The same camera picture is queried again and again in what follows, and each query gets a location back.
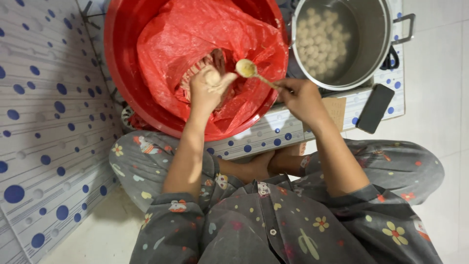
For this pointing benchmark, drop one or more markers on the person's left hand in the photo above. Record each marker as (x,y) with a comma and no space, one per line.
(203,93)

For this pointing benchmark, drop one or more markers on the person's right hand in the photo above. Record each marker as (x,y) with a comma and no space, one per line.
(302,101)

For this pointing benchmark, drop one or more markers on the person's right fingers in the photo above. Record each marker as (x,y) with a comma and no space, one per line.
(287,90)

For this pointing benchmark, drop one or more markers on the metal spoon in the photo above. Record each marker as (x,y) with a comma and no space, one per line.
(246,68)

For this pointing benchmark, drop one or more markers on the meat paste ball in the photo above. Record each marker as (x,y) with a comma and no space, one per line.
(212,77)

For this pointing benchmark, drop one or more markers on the blue-dotted low table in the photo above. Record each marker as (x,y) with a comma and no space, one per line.
(263,136)

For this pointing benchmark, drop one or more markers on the brown cardboard piece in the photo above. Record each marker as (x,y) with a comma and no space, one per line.
(336,112)

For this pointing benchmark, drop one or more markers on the heap of pale meatballs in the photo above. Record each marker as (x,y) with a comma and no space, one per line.
(322,40)

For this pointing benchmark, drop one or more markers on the person's bare foot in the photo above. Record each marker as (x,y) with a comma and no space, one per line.
(252,167)
(289,160)

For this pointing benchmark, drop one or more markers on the pink meat paste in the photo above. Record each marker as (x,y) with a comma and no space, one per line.
(218,58)

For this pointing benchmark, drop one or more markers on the black smartphone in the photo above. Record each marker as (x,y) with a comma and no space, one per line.
(375,108)

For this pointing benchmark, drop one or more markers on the steel cooking pot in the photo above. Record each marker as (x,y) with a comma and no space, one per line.
(370,40)

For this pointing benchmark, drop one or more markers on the black scissors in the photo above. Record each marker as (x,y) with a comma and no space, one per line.
(389,60)

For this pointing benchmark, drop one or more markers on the red plastic bag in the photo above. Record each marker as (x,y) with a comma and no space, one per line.
(190,33)

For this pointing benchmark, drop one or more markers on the grey floral pajama shirt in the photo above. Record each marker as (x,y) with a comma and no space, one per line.
(278,227)

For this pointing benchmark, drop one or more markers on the grey floral pajama pants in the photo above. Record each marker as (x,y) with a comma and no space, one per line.
(146,165)

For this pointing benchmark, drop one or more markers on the white perforated basket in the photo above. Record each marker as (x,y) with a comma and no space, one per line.
(127,118)

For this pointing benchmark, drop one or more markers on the red plastic basin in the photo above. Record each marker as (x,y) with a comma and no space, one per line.
(121,80)

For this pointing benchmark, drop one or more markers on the black metal rack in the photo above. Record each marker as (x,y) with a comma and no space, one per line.
(91,33)

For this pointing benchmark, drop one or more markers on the blue-dotted plastic sheet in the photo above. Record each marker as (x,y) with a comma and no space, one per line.
(47,121)

